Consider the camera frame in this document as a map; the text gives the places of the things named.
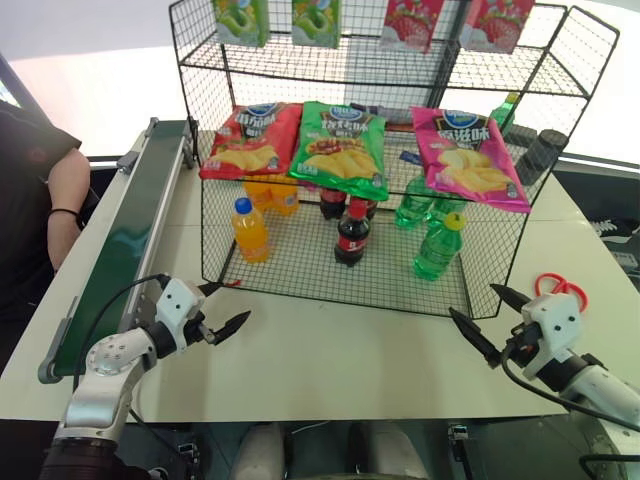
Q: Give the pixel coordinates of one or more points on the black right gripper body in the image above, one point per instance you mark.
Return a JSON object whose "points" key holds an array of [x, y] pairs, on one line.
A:
{"points": [[522, 342]]}

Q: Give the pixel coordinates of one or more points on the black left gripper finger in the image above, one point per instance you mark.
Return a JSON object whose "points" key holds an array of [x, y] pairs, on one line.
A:
{"points": [[212, 287], [231, 324]]}

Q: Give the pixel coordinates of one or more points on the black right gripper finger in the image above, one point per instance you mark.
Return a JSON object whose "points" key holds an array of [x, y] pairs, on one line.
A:
{"points": [[511, 297], [475, 334]]}

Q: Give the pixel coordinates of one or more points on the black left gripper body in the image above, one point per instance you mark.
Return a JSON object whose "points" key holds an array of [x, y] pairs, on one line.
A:
{"points": [[192, 331]]}

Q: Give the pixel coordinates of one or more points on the person bare forearm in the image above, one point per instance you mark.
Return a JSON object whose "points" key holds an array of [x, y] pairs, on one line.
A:
{"points": [[70, 180]]}

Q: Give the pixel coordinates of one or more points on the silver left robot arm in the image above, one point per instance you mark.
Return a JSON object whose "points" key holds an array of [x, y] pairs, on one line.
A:
{"points": [[112, 352]]}

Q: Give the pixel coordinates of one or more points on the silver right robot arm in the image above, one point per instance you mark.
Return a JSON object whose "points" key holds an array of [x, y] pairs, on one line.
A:
{"points": [[595, 387]]}

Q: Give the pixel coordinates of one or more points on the green conveyor belt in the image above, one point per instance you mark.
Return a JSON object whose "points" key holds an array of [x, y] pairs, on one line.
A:
{"points": [[130, 225]]}

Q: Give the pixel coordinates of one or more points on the person bare hand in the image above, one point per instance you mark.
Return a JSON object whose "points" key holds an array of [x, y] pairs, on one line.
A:
{"points": [[62, 240]]}

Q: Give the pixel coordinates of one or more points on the orange soda bottle blue cap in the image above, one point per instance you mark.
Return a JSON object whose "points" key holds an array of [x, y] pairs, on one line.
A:
{"points": [[250, 235]]}

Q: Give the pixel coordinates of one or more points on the green soda bottle yellow cap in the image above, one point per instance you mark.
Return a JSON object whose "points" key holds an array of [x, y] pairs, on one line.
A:
{"points": [[437, 250]]}

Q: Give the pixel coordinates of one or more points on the black white printed sneaker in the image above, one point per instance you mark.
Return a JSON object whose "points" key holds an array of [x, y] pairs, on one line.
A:
{"points": [[612, 235]]}

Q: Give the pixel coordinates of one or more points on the grey rounded shape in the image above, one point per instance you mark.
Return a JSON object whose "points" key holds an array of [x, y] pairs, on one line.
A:
{"points": [[260, 452]]}

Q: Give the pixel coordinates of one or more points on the pink potato chips bag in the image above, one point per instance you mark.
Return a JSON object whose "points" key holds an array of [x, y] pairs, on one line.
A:
{"points": [[467, 160]]}

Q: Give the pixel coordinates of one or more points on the black cylindrical jar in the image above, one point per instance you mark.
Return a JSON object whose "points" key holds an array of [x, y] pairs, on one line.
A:
{"points": [[540, 155]]}

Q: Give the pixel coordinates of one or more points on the cola bottle red cap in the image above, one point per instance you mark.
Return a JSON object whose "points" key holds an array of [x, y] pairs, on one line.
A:
{"points": [[352, 237]]}

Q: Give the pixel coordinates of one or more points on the red potato chips bag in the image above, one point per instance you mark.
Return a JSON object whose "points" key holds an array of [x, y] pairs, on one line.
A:
{"points": [[252, 142]]}

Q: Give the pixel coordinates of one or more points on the small black jar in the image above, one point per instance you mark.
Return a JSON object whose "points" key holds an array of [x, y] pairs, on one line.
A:
{"points": [[522, 135]]}

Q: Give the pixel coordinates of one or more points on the black wristband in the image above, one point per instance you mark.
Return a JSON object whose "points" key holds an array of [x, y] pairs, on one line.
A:
{"points": [[62, 211]]}

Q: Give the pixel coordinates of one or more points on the small blue packet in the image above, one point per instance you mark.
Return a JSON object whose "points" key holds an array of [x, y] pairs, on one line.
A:
{"points": [[410, 157]]}

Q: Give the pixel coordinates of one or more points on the green potato chips bag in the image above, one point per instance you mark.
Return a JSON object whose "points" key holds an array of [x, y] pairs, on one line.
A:
{"points": [[340, 150]]}

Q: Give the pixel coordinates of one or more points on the person in black shirt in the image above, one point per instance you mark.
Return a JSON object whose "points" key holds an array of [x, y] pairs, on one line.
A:
{"points": [[25, 200]]}

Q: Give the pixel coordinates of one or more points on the green snack bag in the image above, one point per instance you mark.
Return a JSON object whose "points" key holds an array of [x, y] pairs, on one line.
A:
{"points": [[240, 20], [316, 22]]}

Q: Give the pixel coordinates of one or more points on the red strawberry snack bag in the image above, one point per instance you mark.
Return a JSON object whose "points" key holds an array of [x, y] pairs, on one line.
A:
{"points": [[411, 25], [497, 25]]}

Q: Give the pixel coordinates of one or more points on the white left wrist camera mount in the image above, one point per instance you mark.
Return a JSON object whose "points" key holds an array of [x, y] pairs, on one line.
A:
{"points": [[176, 300]]}

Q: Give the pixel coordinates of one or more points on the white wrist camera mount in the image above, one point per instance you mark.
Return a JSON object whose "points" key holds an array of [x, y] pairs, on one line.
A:
{"points": [[552, 320], [176, 300]]}

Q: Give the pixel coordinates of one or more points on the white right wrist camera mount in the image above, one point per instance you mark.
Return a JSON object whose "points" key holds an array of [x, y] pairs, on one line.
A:
{"points": [[552, 320]]}

